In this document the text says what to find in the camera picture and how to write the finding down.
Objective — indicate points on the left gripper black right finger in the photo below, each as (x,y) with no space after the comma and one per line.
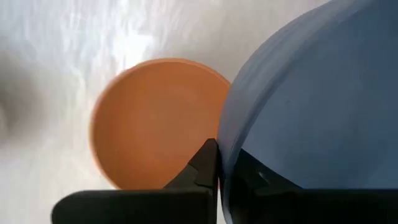
(264,199)

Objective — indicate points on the orange bowl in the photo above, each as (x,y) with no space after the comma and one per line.
(155,124)

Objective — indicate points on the blue bowl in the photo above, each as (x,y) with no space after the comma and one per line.
(311,109)

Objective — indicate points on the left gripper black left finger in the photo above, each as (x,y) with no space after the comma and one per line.
(202,168)

